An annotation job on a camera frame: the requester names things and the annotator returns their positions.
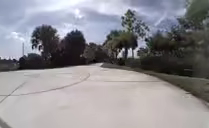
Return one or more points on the pale concrete road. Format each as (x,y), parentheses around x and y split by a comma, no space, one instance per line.
(92,100)

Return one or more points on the grass verge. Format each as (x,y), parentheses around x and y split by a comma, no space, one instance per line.
(195,86)

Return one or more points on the pole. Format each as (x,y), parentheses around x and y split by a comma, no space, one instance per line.
(23,49)

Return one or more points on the row of dark trees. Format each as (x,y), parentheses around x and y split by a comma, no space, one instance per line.
(68,48)

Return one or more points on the hedge of bushes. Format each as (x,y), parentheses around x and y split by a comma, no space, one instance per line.
(165,63)

